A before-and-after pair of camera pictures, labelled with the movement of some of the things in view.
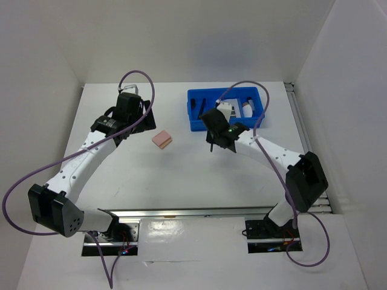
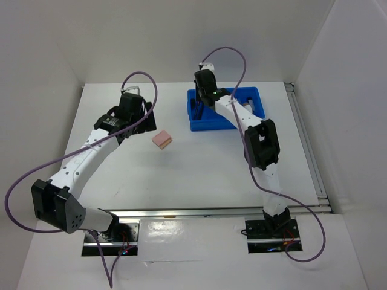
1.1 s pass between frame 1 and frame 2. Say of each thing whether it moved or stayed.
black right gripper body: moved
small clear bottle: stayed
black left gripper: stayed
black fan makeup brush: stayed
